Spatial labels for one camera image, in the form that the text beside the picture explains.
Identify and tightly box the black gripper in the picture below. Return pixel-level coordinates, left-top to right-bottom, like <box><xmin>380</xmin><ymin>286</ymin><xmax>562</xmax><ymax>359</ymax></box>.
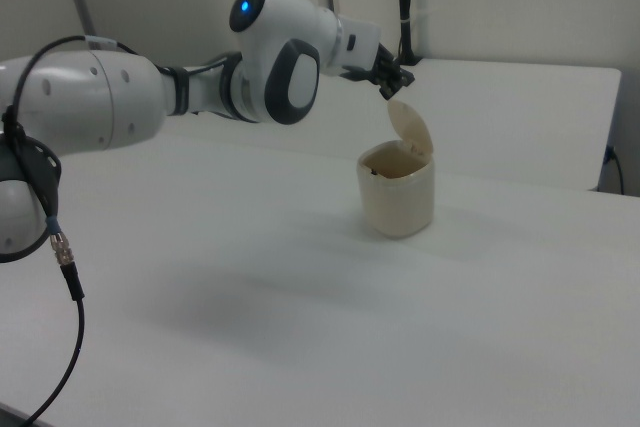
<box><xmin>341</xmin><ymin>43</ymin><xmax>417</xmax><ymax>101</ymax></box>

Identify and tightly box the cream plastic trash bin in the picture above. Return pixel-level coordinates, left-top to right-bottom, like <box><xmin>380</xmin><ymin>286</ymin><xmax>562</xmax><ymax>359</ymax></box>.
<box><xmin>356</xmin><ymin>99</ymin><xmax>436</xmax><ymax>239</ymax></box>

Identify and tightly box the black power cable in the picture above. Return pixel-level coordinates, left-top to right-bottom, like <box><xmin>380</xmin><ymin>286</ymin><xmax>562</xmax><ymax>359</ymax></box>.
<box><xmin>605</xmin><ymin>145</ymin><xmax>626</xmax><ymax>194</ymax></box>

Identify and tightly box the black robot cable with connector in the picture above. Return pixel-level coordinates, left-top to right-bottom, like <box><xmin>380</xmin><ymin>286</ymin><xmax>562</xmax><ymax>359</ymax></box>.
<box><xmin>0</xmin><ymin>34</ymin><xmax>142</xmax><ymax>427</ymax></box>

